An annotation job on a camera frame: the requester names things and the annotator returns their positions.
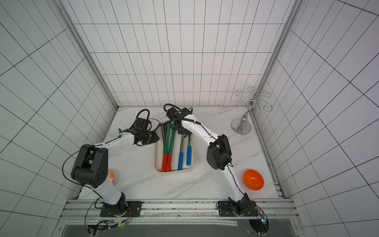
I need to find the orange plastic bowl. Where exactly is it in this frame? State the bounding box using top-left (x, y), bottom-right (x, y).
top-left (243, 169), bottom-right (265, 191)

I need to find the cream plastic storage box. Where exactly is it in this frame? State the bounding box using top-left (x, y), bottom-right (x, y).
top-left (153, 128), bottom-right (196, 174)

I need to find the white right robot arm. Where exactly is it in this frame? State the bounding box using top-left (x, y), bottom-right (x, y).
top-left (163, 103), bottom-right (260, 217)

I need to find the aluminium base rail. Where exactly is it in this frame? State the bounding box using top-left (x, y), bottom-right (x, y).
top-left (60, 199), bottom-right (299, 227)

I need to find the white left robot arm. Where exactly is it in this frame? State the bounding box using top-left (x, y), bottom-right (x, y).
top-left (70, 109), bottom-right (159, 217)

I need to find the green hoe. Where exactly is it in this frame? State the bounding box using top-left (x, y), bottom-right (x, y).
top-left (165, 123), bottom-right (177, 172)
top-left (161, 122), bottom-right (170, 172)

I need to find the orange patterned white bowl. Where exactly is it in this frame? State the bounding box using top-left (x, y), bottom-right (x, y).
top-left (108, 170), bottom-right (115, 184)

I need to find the grey speckled hoe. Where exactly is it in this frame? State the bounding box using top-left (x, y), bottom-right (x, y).
top-left (160, 124), bottom-right (166, 145)

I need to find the chrome cup rack stand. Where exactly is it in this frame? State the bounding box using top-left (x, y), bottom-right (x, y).
top-left (231, 87), bottom-right (272, 135)

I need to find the chrome hoe blue handle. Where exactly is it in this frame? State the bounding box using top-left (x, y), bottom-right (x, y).
top-left (186, 134), bottom-right (192, 166)
top-left (178, 135), bottom-right (185, 170)

